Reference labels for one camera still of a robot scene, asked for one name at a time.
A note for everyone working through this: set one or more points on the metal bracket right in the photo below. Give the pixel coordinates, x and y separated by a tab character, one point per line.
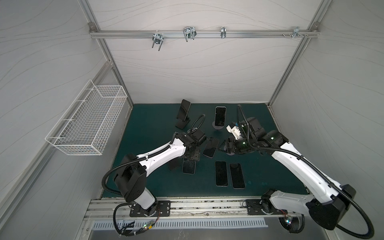
296	34

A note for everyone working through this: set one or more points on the metal U-bolt clamp left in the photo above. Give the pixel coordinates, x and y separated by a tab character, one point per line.
158	39

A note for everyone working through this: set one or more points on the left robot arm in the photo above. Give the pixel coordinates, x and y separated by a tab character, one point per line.
129	179

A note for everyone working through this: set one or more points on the slotted cable duct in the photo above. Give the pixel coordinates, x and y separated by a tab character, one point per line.
174	224

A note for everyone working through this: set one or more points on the purple-edged phone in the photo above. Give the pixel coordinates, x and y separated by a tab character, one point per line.
237	176

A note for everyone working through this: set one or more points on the teal-edged phone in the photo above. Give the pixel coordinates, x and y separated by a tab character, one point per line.
221	174

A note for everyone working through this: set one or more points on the metal u-bolt clamp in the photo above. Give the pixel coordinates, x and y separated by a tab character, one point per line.
189	33
158	39

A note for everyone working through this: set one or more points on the pink-edged phone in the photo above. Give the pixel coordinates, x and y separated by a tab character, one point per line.
211	147

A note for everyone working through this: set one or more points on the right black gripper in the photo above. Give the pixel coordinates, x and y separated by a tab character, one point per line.
231	146

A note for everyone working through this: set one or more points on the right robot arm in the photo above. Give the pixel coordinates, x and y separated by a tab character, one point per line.
327	200

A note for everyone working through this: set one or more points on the green table mat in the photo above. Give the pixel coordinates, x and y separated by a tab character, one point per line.
152	125

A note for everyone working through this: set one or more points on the aluminium cross rail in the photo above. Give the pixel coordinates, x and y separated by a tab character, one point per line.
201	34

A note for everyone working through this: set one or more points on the phone on black back stand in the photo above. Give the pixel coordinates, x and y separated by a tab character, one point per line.
183	110

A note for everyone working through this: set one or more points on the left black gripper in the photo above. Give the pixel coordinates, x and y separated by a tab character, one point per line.
196	156

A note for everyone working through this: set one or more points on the metal clamp small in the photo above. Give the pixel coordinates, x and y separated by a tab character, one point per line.
223	32

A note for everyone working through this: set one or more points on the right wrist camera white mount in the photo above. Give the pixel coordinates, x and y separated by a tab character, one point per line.
234	130

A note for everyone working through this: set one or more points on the metal U-bolt clamp centre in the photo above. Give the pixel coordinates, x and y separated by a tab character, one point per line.
189	33

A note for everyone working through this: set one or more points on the black stand left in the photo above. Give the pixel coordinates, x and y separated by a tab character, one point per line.
174	164

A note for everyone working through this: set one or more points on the white wire basket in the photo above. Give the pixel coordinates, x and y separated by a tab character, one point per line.
85	127

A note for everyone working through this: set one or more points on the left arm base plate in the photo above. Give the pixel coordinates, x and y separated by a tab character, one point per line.
158	208

